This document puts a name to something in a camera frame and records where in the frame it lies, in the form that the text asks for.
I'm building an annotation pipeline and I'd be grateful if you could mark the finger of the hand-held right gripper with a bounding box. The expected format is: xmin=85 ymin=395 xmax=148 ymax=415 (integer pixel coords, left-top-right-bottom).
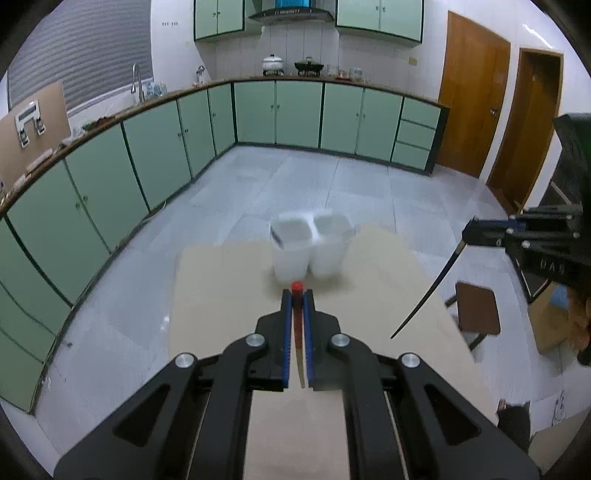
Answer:
xmin=462 ymin=204 xmax=583 ymax=246
xmin=505 ymin=220 xmax=581 ymax=278

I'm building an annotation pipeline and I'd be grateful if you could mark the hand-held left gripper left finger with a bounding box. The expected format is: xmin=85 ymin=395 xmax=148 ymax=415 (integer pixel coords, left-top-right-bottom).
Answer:
xmin=53 ymin=290 xmax=296 ymax=480

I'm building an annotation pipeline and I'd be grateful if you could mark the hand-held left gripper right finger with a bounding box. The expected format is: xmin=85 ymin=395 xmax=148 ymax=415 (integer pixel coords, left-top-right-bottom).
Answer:
xmin=302 ymin=290 xmax=541 ymax=480

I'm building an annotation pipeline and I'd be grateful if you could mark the red chopstick with wooden tip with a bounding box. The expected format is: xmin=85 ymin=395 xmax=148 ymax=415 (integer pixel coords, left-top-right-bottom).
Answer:
xmin=291 ymin=281 xmax=309 ymax=389

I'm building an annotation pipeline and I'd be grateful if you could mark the white twin utensil holder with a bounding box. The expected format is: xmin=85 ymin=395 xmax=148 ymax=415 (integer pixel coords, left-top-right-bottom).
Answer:
xmin=269 ymin=210 xmax=355 ymax=281

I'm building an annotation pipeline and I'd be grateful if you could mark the black chopstick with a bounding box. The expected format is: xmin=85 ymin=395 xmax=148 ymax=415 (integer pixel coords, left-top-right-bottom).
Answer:
xmin=390 ymin=240 xmax=465 ymax=340

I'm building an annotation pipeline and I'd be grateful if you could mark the person's right hand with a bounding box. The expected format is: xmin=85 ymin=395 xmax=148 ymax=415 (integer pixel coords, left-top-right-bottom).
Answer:
xmin=571 ymin=290 xmax=591 ymax=342

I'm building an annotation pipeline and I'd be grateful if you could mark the cardboard box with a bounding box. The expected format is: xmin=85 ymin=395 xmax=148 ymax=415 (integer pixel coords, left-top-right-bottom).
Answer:
xmin=529 ymin=281 xmax=583 ymax=355

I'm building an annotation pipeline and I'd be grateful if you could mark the brown wooden stool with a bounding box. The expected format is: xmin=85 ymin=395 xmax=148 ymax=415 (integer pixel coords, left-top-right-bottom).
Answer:
xmin=445 ymin=281 xmax=502 ymax=349

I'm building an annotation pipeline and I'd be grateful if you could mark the wooden door beside cabinets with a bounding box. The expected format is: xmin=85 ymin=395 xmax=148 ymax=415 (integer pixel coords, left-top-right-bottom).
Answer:
xmin=438 ymin=11 xmax=511 ymax=178

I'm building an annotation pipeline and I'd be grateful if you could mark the dark brown block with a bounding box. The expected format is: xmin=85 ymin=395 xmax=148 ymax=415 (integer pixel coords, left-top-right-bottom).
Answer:
xmin=498 ymin=401 xmax=532 ymax=455

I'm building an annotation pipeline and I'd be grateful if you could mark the group of glass jars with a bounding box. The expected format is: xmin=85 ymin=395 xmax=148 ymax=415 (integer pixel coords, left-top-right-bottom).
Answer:
xmin=325 ymin=65 xmax=365 ymax=81

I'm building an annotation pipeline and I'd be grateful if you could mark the row of green base cabinets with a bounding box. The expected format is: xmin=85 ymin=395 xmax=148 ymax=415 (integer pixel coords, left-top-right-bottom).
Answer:
xmin=0 ymin=78 xmax=451 ymax=414

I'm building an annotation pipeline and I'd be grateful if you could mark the black wok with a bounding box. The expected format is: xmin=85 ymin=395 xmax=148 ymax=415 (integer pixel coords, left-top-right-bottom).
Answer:
xmin=294 ymin=56 xmax=324 ymax=76

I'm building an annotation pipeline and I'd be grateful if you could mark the blue box in cabinet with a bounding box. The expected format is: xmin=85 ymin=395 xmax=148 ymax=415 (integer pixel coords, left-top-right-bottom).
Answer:
xmin=248 ymin=0 xmax=335 ymax=23

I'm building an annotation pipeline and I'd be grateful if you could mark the metal kitchen faucet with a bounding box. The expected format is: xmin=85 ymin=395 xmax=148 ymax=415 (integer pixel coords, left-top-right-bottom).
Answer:
xmin=131 ymin=64 xmax=146 ymax=103

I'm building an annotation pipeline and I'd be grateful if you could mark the brown cardboard sheet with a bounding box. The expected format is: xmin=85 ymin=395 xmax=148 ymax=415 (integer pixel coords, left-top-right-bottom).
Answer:
xmin=0 ymin=82 xmax=72 ymax=185

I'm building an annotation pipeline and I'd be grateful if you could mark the grey window blind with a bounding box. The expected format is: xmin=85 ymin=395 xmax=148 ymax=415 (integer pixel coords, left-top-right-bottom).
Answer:
xmin=7 ymin=0 xmax=153 ymax=112

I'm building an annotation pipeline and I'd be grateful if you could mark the wide green wall cabinet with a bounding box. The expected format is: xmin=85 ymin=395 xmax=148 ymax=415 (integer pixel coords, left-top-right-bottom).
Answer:
xmin=336 ymin=0 xmax=423 ymax=44

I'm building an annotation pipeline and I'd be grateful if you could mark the small green wall cabinet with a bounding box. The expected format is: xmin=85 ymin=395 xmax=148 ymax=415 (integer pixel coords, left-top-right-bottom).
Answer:
xmin=194 ymin=0 xmax=245 ymax=42

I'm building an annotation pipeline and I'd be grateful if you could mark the white plastic bracket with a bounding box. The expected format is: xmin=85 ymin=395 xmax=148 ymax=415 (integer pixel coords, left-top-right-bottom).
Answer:
xmin=15 ymin=102 xmax=47 ymax=147

